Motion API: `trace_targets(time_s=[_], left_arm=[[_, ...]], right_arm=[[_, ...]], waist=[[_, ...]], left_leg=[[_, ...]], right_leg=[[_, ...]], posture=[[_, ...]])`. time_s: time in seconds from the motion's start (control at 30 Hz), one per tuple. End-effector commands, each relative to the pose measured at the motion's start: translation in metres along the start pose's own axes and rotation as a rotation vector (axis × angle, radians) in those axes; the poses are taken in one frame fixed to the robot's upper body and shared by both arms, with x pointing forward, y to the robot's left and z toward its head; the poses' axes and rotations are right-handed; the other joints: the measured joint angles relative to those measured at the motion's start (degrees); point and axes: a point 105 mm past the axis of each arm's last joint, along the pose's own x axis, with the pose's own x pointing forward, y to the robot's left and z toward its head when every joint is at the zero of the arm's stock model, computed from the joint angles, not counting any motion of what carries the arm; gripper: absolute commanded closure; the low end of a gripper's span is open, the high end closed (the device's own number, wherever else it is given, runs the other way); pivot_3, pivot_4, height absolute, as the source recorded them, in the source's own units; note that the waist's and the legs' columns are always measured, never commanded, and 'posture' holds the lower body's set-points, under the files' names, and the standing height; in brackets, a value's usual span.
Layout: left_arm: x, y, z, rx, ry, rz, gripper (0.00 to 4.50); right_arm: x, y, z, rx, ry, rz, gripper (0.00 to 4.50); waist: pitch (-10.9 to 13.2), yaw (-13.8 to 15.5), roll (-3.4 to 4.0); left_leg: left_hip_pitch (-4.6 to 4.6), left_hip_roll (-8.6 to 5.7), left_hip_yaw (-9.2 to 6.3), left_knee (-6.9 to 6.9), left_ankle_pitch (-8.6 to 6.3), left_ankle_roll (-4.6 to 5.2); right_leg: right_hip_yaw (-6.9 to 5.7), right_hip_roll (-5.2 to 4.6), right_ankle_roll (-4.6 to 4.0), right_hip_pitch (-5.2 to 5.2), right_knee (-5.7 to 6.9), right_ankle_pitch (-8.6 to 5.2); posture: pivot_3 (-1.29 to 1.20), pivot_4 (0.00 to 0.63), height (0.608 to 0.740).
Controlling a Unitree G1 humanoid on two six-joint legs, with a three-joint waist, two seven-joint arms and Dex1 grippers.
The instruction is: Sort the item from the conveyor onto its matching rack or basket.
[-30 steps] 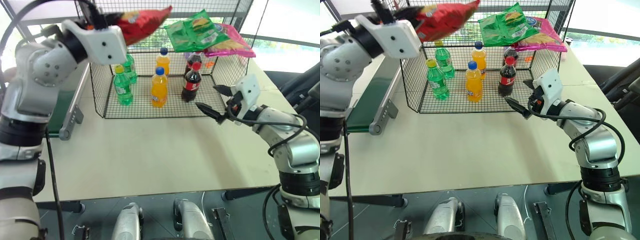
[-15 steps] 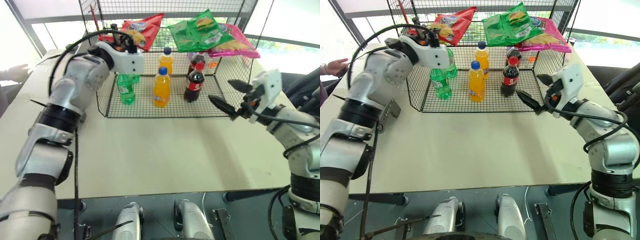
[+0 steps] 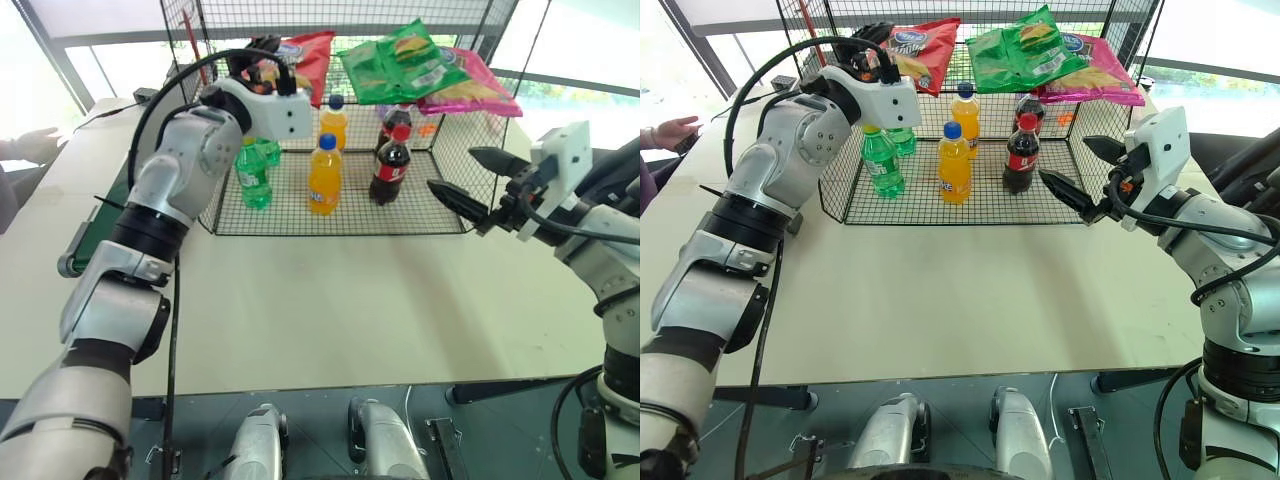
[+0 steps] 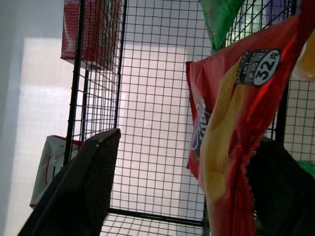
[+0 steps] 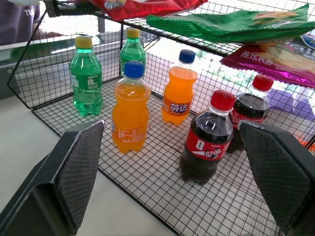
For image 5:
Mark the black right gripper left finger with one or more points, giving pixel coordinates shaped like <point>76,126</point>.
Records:
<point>73,169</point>

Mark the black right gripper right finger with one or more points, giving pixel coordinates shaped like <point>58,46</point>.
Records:
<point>275,172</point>

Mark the dark cola bottle red cap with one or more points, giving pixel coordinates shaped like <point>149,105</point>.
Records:
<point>248,110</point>
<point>206,142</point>

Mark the orange Fanta bottle blue cap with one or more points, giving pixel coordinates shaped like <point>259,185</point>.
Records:
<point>130,110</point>
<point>178,91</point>

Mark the green Sprite bottle yellow cap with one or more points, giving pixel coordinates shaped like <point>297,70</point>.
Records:
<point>86,78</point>
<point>133,52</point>

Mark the magenta puffed food bag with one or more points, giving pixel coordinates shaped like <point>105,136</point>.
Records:
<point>273,64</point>

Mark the blue and white snack bag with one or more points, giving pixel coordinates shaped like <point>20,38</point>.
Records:
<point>307,41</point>

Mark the green chip bag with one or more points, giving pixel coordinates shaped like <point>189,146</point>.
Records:
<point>233,24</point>

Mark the person in purple shirt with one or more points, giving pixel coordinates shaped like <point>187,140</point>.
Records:
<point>17,19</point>

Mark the red snack bag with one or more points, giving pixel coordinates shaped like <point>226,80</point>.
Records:
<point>147,7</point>

